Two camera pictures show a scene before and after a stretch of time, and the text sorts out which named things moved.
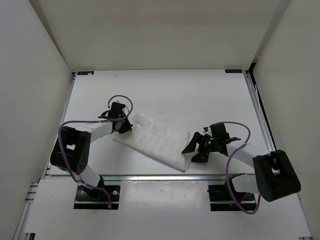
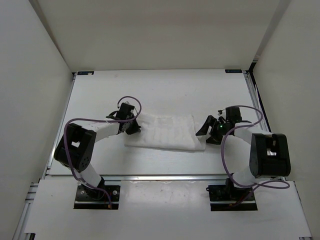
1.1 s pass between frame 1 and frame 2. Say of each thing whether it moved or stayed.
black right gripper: moved
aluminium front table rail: stayed
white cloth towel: moved
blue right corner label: stayed
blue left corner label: stayed
